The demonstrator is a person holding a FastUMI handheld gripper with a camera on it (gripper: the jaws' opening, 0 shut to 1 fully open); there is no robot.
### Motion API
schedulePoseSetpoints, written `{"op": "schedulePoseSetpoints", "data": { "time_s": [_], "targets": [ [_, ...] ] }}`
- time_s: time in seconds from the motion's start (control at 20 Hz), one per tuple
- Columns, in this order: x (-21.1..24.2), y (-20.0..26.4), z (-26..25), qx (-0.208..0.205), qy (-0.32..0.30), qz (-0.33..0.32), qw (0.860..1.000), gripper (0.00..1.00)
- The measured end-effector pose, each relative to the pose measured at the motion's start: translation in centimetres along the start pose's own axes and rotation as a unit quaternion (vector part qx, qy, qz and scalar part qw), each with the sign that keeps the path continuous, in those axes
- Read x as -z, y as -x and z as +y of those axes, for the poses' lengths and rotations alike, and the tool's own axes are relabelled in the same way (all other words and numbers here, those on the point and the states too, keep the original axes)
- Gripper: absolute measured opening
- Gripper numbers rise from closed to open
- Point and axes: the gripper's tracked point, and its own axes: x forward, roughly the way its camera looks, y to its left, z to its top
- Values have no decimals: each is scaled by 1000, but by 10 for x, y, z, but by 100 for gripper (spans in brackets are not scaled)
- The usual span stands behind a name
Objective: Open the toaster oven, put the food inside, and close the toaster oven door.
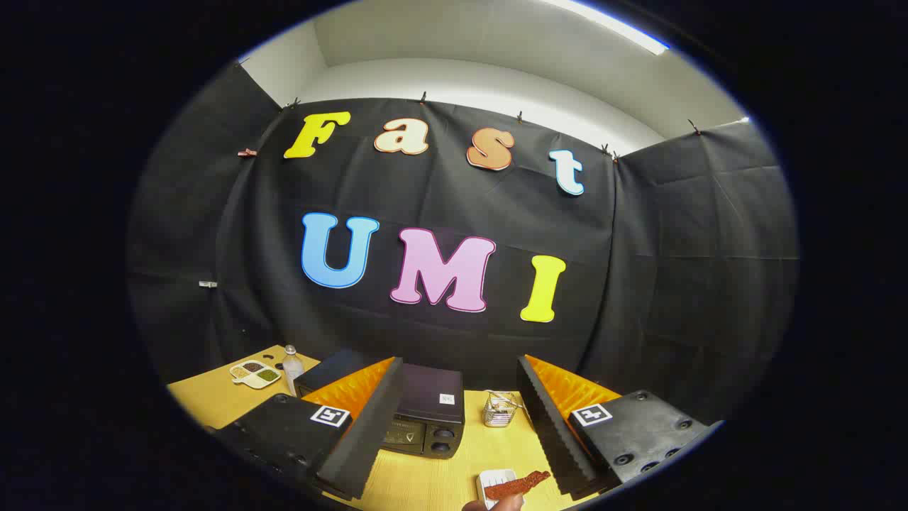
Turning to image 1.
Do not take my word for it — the white divided plate with beans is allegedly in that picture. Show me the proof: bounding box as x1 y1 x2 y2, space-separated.
228 360 282 390

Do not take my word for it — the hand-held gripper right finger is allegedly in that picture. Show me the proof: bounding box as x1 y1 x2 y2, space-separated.
518 355 710 501

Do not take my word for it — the reddish brown meat slice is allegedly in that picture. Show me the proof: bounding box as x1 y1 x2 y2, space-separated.
484 471 552 501

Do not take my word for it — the wire mesh basket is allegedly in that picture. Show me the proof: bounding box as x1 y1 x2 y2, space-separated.
482 390 524 428

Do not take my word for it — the white rectangular dish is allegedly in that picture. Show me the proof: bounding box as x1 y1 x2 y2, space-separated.
477 468 519 510

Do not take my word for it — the clear plastic bottle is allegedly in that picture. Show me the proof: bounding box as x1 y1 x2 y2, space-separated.
282 345 305 397

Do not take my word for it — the black backdrop cloth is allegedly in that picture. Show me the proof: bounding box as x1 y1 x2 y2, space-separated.
126 62 801 427

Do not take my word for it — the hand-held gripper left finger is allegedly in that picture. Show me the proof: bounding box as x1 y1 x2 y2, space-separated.
213 357 405 501

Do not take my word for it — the black toaster oven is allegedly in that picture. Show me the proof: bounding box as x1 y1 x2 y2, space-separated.
293 348 466 461

